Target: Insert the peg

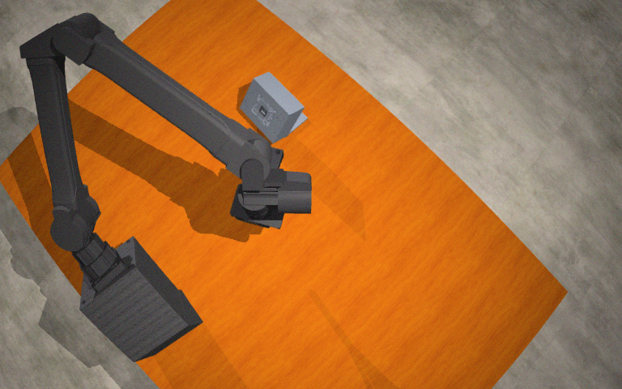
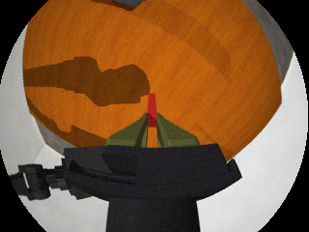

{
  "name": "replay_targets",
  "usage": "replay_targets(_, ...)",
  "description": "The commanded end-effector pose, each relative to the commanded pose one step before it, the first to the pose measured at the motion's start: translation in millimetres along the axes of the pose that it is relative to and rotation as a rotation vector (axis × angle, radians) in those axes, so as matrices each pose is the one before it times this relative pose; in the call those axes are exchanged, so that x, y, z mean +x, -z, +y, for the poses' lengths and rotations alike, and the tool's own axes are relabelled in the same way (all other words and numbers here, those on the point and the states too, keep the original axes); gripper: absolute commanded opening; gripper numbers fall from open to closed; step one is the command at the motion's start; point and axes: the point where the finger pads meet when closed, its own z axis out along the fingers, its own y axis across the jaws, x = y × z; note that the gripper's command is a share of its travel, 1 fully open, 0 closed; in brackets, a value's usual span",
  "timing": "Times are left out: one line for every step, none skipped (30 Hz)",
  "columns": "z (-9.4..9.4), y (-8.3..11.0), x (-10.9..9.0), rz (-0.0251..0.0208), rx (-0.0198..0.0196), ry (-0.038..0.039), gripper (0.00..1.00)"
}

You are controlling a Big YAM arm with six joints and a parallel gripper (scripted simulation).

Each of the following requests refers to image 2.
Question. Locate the red rectangular peg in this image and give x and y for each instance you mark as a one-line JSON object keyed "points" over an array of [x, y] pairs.
{"points": [[152, 118]]}

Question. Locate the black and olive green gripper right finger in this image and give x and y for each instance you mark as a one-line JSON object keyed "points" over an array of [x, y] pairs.
{"points": [[171, 135]]}

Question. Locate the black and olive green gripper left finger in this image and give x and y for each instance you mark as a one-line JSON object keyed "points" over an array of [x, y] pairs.
{"points": [[135, 134]]}

